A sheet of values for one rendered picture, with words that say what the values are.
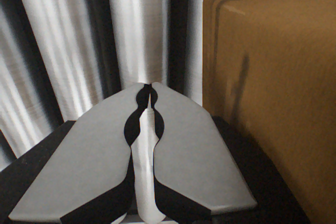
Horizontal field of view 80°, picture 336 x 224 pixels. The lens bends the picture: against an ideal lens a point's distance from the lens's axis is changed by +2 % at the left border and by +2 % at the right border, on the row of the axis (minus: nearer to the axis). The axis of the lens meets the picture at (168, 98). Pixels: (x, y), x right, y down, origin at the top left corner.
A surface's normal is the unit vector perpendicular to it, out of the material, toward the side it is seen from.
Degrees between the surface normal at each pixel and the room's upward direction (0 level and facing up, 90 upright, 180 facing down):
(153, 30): 27
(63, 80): 6
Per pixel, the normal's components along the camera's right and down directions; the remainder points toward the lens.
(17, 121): 0.38, 0.48
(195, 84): -0.61, 0.41
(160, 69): 0.68, 0.38
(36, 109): 0.87, 0.25
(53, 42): -0.06, 0.52
